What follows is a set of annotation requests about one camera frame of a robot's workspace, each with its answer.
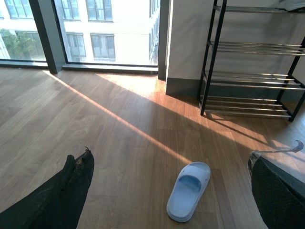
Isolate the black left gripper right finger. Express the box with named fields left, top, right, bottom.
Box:
left=248, top=151, right=305, bottom=229

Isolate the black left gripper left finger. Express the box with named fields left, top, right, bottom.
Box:
left=0, top=149, right=94, bottom=229

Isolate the light blue slide sandal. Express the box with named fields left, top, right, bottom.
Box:
left=166, top=162, right=211, bottom=222

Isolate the black metal shoe rack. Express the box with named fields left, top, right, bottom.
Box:
left=197, top=0, right=305, bottom=122

